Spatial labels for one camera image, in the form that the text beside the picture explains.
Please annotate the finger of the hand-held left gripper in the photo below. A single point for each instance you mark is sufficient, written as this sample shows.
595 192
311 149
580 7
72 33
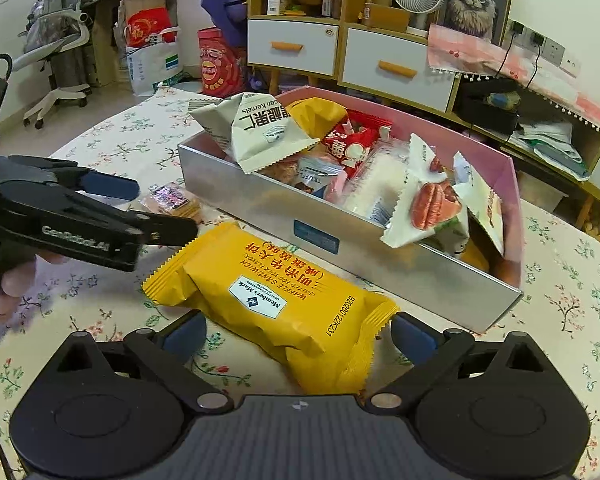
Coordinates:
170 232
110 187

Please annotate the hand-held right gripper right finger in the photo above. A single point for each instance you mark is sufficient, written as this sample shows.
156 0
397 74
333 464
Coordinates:
412 337

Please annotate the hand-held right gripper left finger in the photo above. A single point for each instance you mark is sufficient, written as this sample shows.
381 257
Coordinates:
182 337

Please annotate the brown biscuit packet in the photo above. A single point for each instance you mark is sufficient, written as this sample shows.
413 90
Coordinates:
167 200

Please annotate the mustard yellow snack packet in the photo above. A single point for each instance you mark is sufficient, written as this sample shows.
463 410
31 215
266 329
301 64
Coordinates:
315 115
280 300

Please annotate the gold foil snack packet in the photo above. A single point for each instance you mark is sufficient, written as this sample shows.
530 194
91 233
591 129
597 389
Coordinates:
280 172

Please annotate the pink silver cardboard box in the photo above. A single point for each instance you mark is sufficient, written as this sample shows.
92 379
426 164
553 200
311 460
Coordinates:
330 230

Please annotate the white grey snack packet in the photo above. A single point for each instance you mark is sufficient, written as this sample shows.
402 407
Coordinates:
260 130

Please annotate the white pecan print snack packet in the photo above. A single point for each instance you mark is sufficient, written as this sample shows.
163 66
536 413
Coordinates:
425 200

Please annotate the silver foil snack packet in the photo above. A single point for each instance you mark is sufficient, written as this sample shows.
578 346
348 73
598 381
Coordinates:
315 175

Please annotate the large red white snack packet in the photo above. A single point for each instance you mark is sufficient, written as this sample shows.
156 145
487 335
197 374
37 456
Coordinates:
352 152

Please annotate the person's left hand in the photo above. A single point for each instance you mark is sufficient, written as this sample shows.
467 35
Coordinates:
10 280

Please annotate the white red shopping bag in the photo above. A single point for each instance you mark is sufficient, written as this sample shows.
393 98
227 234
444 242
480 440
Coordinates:
152 60

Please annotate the floral tablecloth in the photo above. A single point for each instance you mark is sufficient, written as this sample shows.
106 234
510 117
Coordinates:
555 310

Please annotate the grey office chair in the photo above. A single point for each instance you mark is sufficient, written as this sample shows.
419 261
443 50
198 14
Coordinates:
55 35

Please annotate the red printed gift bag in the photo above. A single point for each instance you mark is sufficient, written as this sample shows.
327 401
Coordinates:
217 65

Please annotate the white plastic storage box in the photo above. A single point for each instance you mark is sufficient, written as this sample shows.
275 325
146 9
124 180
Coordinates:
535 190

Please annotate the purple plush toy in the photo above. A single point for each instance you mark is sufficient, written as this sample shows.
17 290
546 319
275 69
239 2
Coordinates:
227 5

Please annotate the low wooden cabinet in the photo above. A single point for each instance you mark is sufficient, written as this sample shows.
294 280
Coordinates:
587 200

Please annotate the pile of folded clothes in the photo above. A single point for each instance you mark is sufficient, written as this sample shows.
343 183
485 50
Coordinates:
550 150

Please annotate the black box appliance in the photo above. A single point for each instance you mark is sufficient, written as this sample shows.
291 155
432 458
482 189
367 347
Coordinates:
485 105

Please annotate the small white box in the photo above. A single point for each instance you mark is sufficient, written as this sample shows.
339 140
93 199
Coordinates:
275 0

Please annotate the pink tasselled cloth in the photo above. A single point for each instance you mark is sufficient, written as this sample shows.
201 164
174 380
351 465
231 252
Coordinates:
480 50

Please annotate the brown cardboard box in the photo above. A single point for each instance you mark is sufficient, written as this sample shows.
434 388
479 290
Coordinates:
387 17

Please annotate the framed cat picture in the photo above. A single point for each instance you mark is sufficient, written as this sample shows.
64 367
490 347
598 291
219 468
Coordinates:
475 0

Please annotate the white wall socket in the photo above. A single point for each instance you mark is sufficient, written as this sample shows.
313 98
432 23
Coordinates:
555 52
571 66

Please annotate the black wall plug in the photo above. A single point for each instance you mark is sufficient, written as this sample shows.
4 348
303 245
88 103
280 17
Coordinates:
517 27
538 40

